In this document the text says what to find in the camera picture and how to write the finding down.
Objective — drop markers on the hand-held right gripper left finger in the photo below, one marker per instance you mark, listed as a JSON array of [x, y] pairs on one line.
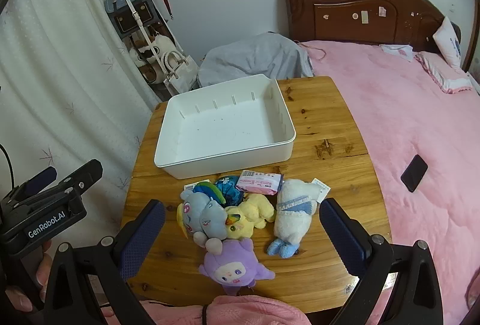
[[144, 238]]

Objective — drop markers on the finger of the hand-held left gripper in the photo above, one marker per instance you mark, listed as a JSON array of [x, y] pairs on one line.
[[37, 178], [88, 173]]

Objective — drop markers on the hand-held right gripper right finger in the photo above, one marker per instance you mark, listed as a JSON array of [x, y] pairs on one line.
[[341, 238]]

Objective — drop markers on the white plush toy blue feet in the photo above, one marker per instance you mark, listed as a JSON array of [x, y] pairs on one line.
[[294, 220]]

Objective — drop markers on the blue rainbow pony plush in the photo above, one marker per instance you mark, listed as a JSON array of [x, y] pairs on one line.
[[200, 212]]

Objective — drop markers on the purple plush toy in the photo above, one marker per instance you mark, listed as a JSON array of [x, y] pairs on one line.
[[228, 265]]

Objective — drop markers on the yellow plush toy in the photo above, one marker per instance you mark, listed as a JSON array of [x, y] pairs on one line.
[[255, 210]]

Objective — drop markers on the shiny blue pouch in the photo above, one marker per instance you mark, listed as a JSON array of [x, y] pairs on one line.
[[232, 191]]

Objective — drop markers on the white plastic tray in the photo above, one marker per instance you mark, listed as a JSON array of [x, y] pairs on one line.
[[225, 129]]

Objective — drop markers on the blue black shoulder bag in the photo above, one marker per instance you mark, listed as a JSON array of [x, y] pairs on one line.
[[135, 15]]

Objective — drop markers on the person's left hand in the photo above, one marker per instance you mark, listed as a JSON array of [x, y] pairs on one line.
[[44, 268]]

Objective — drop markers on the black phone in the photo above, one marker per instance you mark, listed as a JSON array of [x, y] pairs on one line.
[[414, 173]]

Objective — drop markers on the pink tissue packet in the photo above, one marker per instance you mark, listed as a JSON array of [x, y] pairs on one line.
[[258, 182]]

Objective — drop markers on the white curtain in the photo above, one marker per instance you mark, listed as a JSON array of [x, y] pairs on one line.
[[56, 66]]

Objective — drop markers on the person's pink clothing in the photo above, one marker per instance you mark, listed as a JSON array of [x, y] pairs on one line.
[[255, 312]]

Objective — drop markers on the brown white plush bag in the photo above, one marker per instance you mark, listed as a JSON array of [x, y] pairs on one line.
[[161, 43]]

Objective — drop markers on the pink frilled pillow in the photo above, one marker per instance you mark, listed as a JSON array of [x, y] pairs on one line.
[[442, 73]]

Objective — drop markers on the white pink printed cloth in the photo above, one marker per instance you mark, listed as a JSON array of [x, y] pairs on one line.
[[397, 50]]

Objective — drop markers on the grey cloth cover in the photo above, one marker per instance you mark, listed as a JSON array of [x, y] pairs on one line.
[[255, 58]]

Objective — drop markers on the white printed pillow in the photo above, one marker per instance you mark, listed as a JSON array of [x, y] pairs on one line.
[[448, 41]]

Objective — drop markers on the dark wooden bed headboard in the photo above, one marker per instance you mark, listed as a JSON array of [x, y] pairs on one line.
[[337, 9]]

